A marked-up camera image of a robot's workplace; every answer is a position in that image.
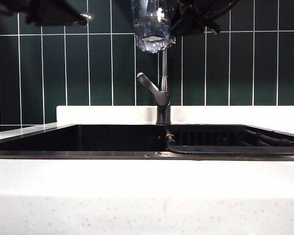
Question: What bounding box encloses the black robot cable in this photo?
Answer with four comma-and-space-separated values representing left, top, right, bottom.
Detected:
202, 0, 242, 34

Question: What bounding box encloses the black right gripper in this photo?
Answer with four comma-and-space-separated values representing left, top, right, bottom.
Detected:
170, 0, 211, 37

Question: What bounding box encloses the black granite sink basin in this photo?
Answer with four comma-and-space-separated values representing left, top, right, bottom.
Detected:
0, 123, 294, 162

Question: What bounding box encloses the clear faceted glass mug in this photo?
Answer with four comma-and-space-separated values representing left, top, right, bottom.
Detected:
130, 0, 176, 54

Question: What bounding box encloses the black sink drain basket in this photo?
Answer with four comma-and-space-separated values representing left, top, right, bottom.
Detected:
164, 125, 294, 155

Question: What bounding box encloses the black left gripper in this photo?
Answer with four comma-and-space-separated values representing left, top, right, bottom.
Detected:
0, 0, 95, 27

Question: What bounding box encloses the white countertop backsplash ledge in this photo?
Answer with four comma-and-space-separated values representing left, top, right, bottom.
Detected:
55, 105, 294, 125

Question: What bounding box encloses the grey faucet lever handle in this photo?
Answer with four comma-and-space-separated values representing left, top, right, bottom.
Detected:
136, 71, 170, 108

